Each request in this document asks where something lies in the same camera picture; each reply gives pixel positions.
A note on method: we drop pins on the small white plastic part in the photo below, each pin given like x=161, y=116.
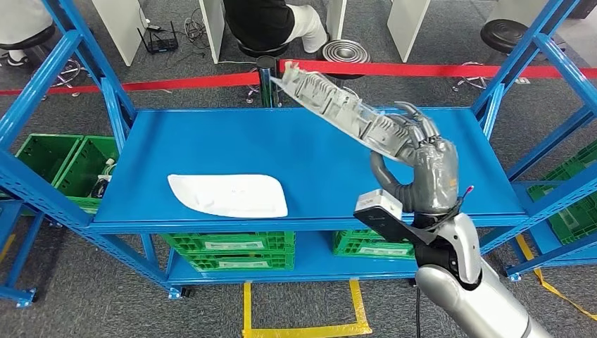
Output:
x=103, y=179

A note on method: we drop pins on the silver grey wheel hubcap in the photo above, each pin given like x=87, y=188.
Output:
x=336, y=105

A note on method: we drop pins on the blue metal shelf rack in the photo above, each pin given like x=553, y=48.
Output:
x=233, y=144
x=541, y=247
x=16, y=296

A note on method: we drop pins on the white curved plastic panel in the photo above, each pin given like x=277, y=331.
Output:
x=228, y=196

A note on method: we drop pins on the yellow floor tape square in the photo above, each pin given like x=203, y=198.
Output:
x=303, y=332

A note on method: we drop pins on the person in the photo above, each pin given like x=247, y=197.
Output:
x=261, y=18
x=21, y=18

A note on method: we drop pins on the chrome barrier stanchion post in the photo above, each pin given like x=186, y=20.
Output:
x=267, y=84

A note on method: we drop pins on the white power strip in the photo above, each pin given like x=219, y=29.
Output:
x=523, y=80

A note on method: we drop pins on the yellow floor tape line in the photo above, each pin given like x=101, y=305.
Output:
x=557, y=294
x=4, y=249

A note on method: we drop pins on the red barrier belt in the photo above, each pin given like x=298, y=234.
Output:
x=186, y=83
x=420, y=70

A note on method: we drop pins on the black wifi router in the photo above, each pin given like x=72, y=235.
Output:
x=161, y=46

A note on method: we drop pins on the black round stool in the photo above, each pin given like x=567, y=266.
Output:
x=30, y=39
x=503, y=35
x=261, y=50
x=347, y=51

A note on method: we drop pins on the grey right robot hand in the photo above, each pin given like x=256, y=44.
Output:
x=436, y=177

